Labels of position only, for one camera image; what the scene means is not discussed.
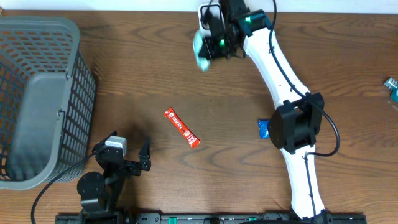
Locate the teal mouthwash bottle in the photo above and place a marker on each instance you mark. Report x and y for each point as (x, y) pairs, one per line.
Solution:
(391, 84)

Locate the mint green wipes pack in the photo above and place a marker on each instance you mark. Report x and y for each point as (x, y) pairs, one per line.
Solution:
(202, 62)

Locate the blue Oreo cookie pack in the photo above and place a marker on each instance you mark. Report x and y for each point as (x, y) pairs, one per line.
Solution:
(263, 128)

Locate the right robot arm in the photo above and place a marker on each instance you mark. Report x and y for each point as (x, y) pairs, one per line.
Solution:
(298, 113)

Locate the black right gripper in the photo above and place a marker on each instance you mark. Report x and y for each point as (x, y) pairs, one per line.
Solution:
(211, 52)

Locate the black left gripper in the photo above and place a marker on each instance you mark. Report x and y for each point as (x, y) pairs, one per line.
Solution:
(134, 170)

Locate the white barcode scanner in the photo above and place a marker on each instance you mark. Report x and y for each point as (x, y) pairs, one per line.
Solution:
(210, 18)

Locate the grey plastic basket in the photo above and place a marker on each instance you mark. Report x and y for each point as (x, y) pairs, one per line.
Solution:
(47, 99)

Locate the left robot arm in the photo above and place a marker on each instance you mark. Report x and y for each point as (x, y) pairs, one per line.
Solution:
(99, 192)

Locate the red Nescafe stick sachet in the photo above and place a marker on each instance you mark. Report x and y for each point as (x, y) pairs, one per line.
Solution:
(182, 128)

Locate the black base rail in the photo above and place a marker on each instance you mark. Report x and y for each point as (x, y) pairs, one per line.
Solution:
(155, 218)

